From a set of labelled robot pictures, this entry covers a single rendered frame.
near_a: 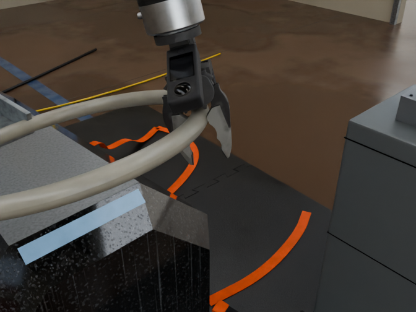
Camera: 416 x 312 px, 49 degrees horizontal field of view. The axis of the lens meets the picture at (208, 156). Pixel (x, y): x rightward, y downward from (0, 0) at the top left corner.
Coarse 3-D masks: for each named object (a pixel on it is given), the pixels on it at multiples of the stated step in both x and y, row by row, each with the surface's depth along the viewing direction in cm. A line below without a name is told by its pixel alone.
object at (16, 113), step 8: (0, 96) 98; (0, 104) 98; (8, 104) 96; (16, 104) 96; (0, 112) 100; (8, 112) 97; (16, 112) 95; (24, 112) 93; (0, 120) 98; (8, 120) 98; (16, 120) 96; (0, 128) 95; (24, 136) 94
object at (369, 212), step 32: (352, 128) 131; (384, 128) 126; (352, 160) 135; (384, 160) 126; (352, 192) 139; (384, 192) 130; (352, 224) 143; (384, 224) 134; (352, 256) 148; (384, 256) 138; (320, 288) 166; (352, 288) 154; (384, 288) 143
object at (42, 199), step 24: (120, 96) 96; (144, 96) 93; (24, 120) 93; (48, 120) 95; (192, 120) 67; (0, 144) 90; (168, 144) 61; (120, 168) 56; (144, 168) 58; (24, 192) 54; (48, 192) 54; (72, 192) 54; (96, 192) 55; (0, 216) 54
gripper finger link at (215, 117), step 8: (208, 112) 71; (216, 112) 70; (208, 120) 70; (216, 120) 70; (224, 120) 70; (216, 128) 71; (224, 128) 71; (224, 136) 71; (224, 144) 72; (224, 152) 73
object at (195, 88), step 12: (180, 48) 67; (192, 48) 66; (168, 60) 66; (180, 60) 65; (192, 60) 64; (168, 72) 64; (180, 72) 63; (192, 72) 63; (168, 84) 63; (180, 84) 61; (192, 84) 61; (168, 96) 61; (180, 96) 60; (192, 96) 60; (180, 108) 61; (192, 108) 61
